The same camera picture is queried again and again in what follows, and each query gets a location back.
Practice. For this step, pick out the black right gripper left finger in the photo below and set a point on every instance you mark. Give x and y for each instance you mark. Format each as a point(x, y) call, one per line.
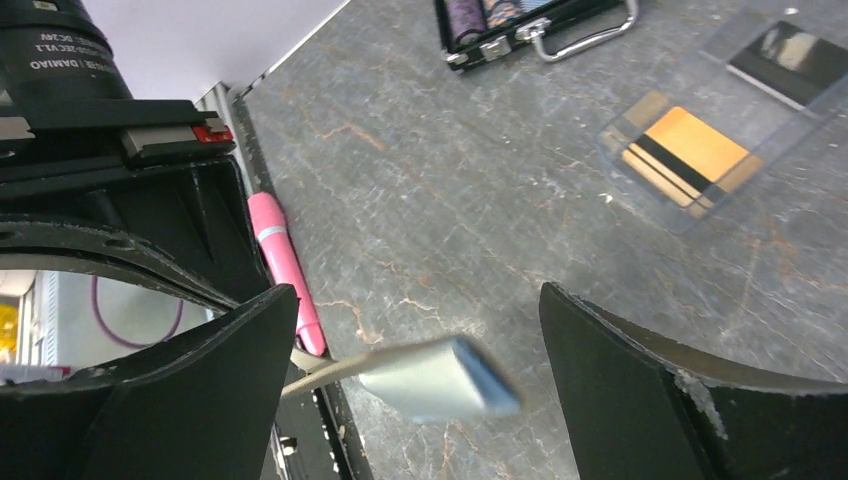
point(198, 406)

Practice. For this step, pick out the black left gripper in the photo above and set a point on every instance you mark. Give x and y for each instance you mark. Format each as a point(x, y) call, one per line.
point(145, 192)

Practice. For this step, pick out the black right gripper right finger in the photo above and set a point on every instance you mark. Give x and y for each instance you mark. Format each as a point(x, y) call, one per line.
point(639, 405)

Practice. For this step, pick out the beige card holder wallet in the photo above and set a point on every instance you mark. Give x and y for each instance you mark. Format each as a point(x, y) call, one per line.
point(443, 379)

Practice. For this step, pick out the pink cylindrical marker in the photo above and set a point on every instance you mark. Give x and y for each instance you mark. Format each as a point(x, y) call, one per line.
point(271, 232)

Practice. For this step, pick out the gold credit card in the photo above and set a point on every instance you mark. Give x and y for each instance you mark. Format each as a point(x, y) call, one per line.
point(683, 161)

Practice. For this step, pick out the clear acrylic card tray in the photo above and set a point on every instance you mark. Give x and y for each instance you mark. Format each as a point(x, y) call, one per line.
point(766, 126)

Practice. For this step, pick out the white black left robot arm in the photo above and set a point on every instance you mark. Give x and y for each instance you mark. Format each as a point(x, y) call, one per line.
point(52, 51)

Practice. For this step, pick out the black poker chip case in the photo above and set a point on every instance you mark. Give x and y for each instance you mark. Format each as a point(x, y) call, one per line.
point(476, 33)

